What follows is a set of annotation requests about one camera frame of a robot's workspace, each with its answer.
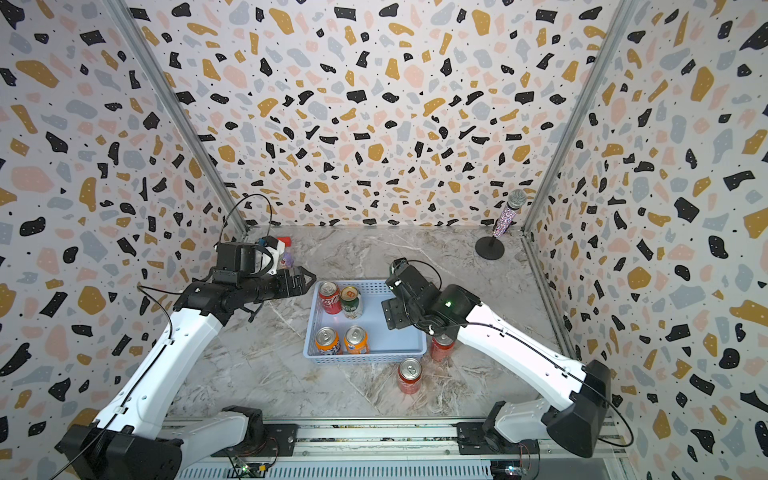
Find aluminium corner post left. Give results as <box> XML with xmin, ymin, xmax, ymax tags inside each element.
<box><xmin>103</xmin><ymin>0</ymin><xmax>234</xmax><ymax>213</ymax></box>

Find aluminium corner post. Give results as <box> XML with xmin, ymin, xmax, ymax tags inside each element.
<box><xmin>103</xmin><ymin>0</ymin><xmax>234</xmax><ymax>213</ymax></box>
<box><xmin>521</xmin><ymin>0</ymin><xmax>639</xmax><ymax>235</ymax></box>

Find red soda can front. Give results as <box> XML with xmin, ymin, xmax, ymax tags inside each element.
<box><xmin>398</xmin><ymin>358</ymin><xmax>422</xmax><ymax>395</ymax></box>

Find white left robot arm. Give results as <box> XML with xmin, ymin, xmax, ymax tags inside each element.
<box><xmin>57</xmin><ymin>267</ymin><xmax>317</xmax><ymax>479</ymax></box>

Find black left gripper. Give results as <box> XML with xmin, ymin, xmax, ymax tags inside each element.
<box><xmin>239</xmin><ymin>265</ymin><xmax>316</xmax><ymax>306</ymax></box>

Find red soda can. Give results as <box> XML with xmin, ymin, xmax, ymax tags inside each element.
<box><xmin>398</xmin><ymin>358</ymin><xmax>422</xmax><ymax>395</ymax></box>
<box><xmin>430</xmin><ymin>334</ymin><xmax>455</xmax><ymax>362</ymax></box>

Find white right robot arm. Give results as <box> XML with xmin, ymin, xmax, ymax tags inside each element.
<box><xmin>382</xmin><ymin>258</ymin><xmax>611</xmax><ymax>458</ymax></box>

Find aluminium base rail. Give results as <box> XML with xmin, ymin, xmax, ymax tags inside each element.
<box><xmin>179</xmin><ymin>417</ymin><xmax>636</xmax><ymax>479</ymax></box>

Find orange soda can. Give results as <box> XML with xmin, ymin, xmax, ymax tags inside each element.
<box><xmin>314</xmin><ymin>327</ymin><xmax>341</xmax><ymax>355</ymax></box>
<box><xmin>343</xmin><ymin>325</ymin><xmax>370</xmax><ymax>355</ymax></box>

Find glittery purple microphone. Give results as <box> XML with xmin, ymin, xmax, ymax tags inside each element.
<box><xmin>492</xmin><ymin>189</ymin><xmax>527</xmax><ymax>239</ymax></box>

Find green and cream can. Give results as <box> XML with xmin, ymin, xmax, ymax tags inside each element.
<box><xmin>340</xmin><ymin>286</ymin><xmax>363</xmax><ymax>319</ymax></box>

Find orange soda can middle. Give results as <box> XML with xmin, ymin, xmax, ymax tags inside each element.
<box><xmin>343</xmin><ymin>325</ymin><xmax>370</xmax><ymax>355</ymax></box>

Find red cola can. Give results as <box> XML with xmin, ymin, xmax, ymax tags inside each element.
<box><xmin>318</xmin><ymin>281</ymin><xmax>342</xmax><ymax>315</ymax></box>

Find orange soda can left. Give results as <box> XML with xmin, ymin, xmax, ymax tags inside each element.
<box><xmin>314</xmin><ymin>327</ymin><xmax>341</xmax><ymax>355</ymax></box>

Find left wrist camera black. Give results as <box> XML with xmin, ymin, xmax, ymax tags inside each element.
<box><xmin>212</xmin><ymin>242</ymin><xmax>261</xmax><ymax>285</ymax></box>

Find black microphone stand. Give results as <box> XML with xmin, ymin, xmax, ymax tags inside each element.
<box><xmin>475</xmin><ymin>236</ymin><xmax>505</xmax><ymax>260</ymax></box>

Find light blue plastic basket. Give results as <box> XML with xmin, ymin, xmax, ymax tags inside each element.
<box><xmin>303</xmin><ymin>279</ymin><xmax>428</xmax><ymax>364</ymax></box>

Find aluminium corner post right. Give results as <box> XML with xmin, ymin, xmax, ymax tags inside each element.
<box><xmin>521</xmin><ymin>0</ymin><xmax>639</xmax><ymax>235</ymax></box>

